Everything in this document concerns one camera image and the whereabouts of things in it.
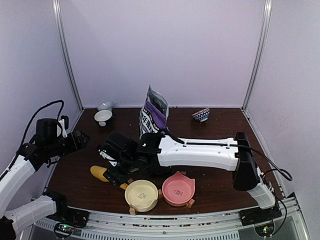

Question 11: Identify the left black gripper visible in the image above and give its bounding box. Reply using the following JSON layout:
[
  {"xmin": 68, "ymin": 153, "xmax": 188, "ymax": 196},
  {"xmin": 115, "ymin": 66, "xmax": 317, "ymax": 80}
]
[{"xmin": 46, "ymin": 129, "xmax": 90, "ymax": 158}]

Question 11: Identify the yellow plastic scoop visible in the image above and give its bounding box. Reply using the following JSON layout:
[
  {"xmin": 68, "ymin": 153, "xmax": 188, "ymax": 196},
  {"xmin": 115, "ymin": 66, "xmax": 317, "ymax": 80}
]
[{"xmin": 90, "ymin": 165, "xmax": 128, "ymax": 190}]

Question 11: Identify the purple puppy food bag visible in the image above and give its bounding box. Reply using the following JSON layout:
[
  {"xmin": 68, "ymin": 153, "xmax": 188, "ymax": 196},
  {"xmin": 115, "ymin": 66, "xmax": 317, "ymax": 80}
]
[{"xmin": 139, "ymin": 85, "xmax": 169, "ymax": 138}]

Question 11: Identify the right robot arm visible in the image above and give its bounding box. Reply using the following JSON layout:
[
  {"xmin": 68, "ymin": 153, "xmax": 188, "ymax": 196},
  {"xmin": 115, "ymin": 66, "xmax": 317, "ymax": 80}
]
[{"xmin": 97, "ymin": 131, "xmax": 276, "ymax": 221}]

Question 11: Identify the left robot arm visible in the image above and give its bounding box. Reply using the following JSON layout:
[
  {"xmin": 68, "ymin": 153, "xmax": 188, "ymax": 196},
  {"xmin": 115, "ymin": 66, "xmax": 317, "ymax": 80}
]
[{"xmin": 0, "ymin": 115, "xmax": 90, "ymax": 240}]

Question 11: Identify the cream pet bowl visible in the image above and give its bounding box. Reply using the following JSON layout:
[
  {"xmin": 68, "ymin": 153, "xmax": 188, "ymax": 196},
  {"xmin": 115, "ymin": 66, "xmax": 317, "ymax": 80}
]
[{"xmin": 124, "ymin": 180, "xmax": 159, "ymax": 213}]

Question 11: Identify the pink cat-ear pet bowl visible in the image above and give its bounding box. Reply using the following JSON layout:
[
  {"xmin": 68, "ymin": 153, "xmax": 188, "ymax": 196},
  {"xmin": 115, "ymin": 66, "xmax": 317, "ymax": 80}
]
[{"xmin": 161, "ymin": 171, "xmax": 196, "ymax": 207}]

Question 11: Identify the dark blue white bowl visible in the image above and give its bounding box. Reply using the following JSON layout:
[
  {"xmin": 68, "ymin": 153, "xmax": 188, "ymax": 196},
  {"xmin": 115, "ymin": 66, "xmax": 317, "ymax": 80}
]
[{"xmin": 94, "ymin": 110, "xmax": 113, "ymax": 128}]

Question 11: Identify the wooden block front left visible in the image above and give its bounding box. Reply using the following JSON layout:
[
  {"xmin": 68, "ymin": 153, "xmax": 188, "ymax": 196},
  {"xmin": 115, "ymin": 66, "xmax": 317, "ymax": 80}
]
[{"xmin": 129, "ymin": 207, "xmax": 137, "ymax": 216}]

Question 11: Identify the grey bowl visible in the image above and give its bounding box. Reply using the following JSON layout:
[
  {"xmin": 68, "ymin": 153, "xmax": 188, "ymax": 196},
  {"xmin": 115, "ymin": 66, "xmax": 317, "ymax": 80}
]
[{"xmin": 96, "ymin": 101, "xmax": 114, "ymax": 111}]

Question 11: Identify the wooden block between bowls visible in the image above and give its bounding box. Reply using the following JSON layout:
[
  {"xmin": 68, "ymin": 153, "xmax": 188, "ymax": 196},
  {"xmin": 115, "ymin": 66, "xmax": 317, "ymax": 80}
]
[{"xmin": 158, "ymin": 189, "xmax": 163, "ymax": 199}]

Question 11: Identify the wooden block front right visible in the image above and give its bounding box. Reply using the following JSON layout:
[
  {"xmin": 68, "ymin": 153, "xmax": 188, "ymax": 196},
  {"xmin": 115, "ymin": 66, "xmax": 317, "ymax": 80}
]
[{"xmin": 186, "ymin": 198, "xmax": 195, "ymax": 208}]

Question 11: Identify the left circuit board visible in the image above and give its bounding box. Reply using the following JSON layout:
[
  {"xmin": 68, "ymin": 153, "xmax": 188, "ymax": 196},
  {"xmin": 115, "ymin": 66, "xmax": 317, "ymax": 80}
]
[{"xmin": 53, "ymin": 222, "xmax": 75, "ymax": 239}]

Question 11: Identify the circuit board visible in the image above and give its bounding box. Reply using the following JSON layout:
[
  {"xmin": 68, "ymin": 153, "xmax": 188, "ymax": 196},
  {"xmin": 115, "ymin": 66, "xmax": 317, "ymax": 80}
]
[
  {"xmin": 254, "ymin": 222, "xmax": 275, "ymax": 238},
  {"xmin": 53, "ymin": 222, "xmax": 75, "ymax": 239}
]

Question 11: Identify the blue zigzag patterned bowl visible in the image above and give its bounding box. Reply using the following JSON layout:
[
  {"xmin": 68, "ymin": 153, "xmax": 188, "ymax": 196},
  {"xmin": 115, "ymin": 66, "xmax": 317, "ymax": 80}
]
[{"xmin": 191, "ymin": 107, "xmax": 211, "ymax": 123}]

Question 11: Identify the right circuit board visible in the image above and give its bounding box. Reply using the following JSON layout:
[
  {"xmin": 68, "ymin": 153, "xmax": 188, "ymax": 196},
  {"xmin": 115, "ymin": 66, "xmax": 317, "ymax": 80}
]
[{"xmin": 254, "ymin": 222, "xmax": 275, "ymax": 238}]

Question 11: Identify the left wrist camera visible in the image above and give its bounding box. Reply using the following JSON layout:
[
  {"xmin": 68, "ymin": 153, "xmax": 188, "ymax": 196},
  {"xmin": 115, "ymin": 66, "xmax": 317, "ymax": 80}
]
[{"xmin": 56, "ymin": 115, "xmax": 69, "ymax": 138}]

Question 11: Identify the left black braided cable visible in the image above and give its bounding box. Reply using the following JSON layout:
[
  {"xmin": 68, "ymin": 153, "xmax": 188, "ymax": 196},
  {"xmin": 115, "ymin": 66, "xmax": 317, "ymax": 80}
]
[{"xmin": 14, "ymin": 99, "xmax": 64, "ymax": 156}]

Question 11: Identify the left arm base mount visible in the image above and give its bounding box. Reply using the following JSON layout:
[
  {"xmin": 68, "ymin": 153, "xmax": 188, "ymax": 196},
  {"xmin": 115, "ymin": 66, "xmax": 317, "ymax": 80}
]
[{"xmin": 43, "ymin": 191, "xmax": 90, "ymax": 228}]

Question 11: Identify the left aluminium frame post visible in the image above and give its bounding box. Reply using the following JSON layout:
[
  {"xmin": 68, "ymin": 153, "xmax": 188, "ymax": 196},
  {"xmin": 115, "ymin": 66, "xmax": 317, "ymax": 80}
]
[{"xmin": 52, "ymin": 0, "xmax": 84, "ymax": 112}]

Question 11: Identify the aluminium frame post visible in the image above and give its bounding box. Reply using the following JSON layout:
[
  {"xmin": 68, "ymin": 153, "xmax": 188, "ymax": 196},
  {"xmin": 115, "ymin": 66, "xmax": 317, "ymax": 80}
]
[
  {"xmin": 241, "ymin": 0, "xmax": 273, "ymax": 112},
  {"xmin": 52, "ymin": 0, "xmax": 84, "ymax": 112}
]

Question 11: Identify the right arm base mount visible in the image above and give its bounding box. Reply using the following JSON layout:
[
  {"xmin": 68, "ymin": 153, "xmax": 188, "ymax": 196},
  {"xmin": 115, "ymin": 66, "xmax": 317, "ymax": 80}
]
[{"xmin": 238, "ymin": 201, "xmax": 282, "ymax": 226}]

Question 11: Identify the front aluminium rail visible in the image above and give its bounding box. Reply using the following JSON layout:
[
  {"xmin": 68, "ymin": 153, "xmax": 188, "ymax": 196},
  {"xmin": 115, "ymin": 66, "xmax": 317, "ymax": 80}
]
[{"xmin": 24, "ymin": 194, "xmax": 311, "ymax": 240}]

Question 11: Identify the right aluminium frame post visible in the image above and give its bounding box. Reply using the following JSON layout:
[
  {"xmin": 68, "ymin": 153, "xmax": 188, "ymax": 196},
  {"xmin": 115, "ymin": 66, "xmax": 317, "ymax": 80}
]
[{"xmin": 241, "ymin": 0, "xmax": 273, "ymax": 112}]

